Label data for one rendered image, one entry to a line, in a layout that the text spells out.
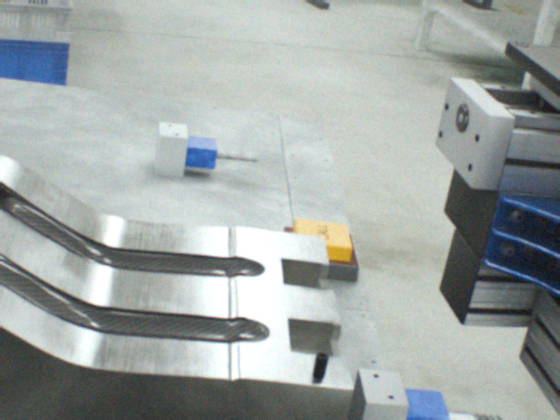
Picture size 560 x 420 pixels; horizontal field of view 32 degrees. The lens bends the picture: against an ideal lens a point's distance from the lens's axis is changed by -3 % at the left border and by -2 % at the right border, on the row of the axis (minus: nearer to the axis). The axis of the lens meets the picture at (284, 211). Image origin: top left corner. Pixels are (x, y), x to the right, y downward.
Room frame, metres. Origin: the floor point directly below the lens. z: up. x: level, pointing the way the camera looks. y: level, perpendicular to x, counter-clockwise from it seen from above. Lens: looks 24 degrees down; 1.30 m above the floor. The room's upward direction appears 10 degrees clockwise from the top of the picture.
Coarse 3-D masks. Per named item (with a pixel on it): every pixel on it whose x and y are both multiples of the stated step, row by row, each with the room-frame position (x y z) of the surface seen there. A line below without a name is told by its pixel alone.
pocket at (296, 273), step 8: (288, 264) 0.83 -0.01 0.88; (296, 264) 0.83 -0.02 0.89; (304, 264) 0.84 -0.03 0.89; (312, 264) 0.84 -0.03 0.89; (320, 264) 0.84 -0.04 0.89; (288, 272) 0.83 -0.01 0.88; (296, 272) 0.83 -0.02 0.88; (304, 272) 0.84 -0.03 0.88; (312, 272) 0.84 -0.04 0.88; (320, 272) 0.84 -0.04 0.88; (288, 280) 0.83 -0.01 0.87; (296, 280) 0.84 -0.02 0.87; (304, 280) 0.84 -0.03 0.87; (312, 280) 0.84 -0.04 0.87; (320, 280) 0.83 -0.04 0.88; (312, 288) 0.83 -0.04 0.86; (320, 288) 0.82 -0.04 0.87
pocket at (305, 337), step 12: (288, 324) 0.73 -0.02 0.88; (300, 324) 0.73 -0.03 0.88; (312, 324) 0.73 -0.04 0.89; (324, 324) 0.73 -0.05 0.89; (288, 336) 0.73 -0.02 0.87; (300, 336) 0.73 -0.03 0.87; (312, 336) 0.73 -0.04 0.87; (324, 336) 0.73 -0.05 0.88; (336, 336) 0.73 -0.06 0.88; (300, 348) 0.73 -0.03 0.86; (312, 348) 0.73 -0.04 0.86; (324, 348) 0.73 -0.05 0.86; (336, 348) 0.72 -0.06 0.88
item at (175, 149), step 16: (160, 128) 1.21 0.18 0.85; (176, 128) 1.22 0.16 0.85; (160, 144) 1.19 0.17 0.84; (176, 144) 1.19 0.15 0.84; (192, 144) 1.21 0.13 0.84; (208, 144) 1.22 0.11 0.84; (160, 160) 1.19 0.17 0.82; (176, 160) 1.19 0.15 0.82; (192, 160) 1.20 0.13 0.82; (208, 160) 1.20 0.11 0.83; (240, 160) 1.23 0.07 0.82; (256, 160) 1.23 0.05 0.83
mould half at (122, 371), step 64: (64, 192) 0.86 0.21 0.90; (64, 256) 0.75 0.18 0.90; (256, 256) 0.83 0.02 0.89; (320, 256) 0.85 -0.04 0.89; (0, 320) 0.61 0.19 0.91; (256, 320) 0.71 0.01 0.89; (320, 320) 0.73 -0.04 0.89; (0, 384) 0.60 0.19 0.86; (64, 384) 0.61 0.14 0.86; (128, 384) 0.62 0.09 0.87; (192, 384) 0.62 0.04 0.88; (256, 384) 0.63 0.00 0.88; (320, 384) 0.63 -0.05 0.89
